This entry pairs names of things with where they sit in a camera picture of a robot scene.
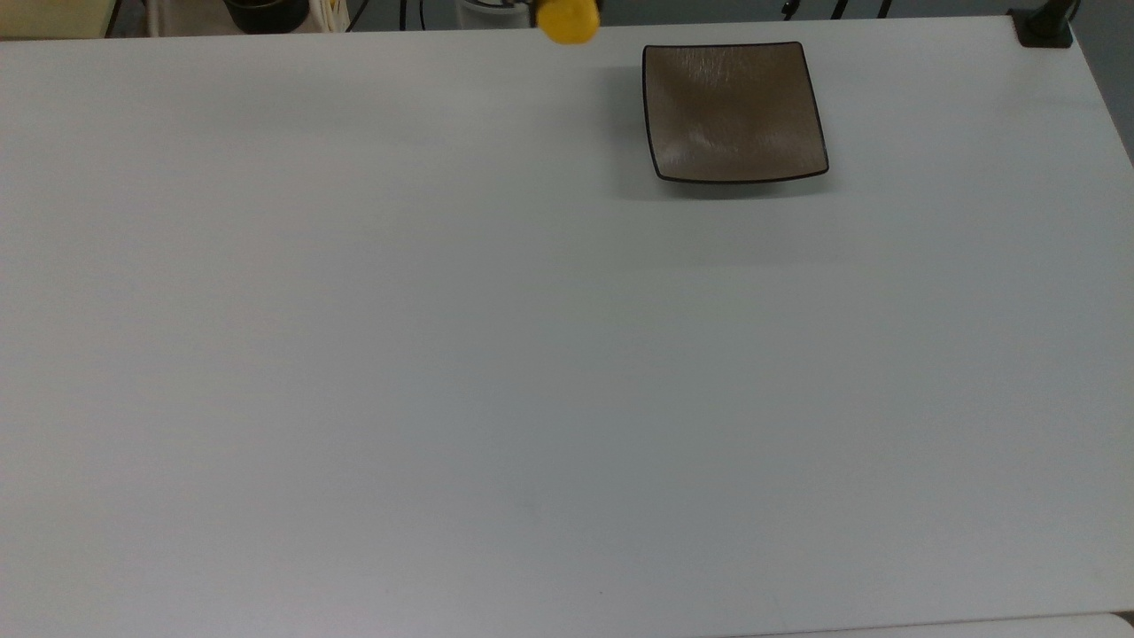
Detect yellow potato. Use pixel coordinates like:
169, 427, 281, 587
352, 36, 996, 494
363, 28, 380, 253
536, 0, 602, 46

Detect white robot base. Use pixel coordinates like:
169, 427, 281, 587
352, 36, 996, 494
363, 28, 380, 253
457, 0, 538, 30

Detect brown square ceramic plate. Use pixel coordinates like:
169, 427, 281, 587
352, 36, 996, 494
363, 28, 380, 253
641, 41, 831, 185

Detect black tripod legs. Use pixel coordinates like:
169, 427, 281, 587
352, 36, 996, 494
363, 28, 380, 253
781, 0, 894, 21

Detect black round pot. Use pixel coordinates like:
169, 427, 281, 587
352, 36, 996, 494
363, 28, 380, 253
222, 0, 311, 35

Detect beige board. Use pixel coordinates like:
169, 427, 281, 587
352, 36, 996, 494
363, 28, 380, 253
0, 0, 117, 41

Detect black table clamp mount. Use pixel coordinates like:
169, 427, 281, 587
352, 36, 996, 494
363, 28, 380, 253
1007, 0, 1079, 49

